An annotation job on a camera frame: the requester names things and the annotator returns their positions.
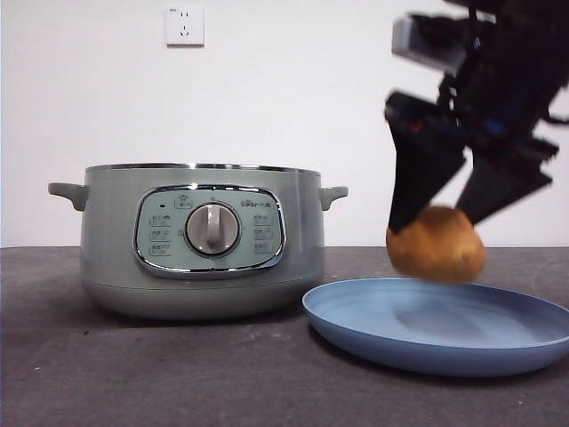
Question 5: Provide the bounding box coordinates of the brown potato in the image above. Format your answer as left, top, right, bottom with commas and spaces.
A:
385, 205, 487, 285

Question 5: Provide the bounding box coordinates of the light blue round plate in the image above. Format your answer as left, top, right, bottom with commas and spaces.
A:
301, 278, 569, 378

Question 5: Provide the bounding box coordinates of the pale green electric steamer pot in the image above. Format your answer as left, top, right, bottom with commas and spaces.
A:
47, 163, 349, 321

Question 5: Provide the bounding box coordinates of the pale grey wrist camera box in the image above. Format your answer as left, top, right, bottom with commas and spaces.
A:
391, 14, 469, 75

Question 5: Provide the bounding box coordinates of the white wall socket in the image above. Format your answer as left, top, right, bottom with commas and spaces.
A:
166, 6, 205, 48

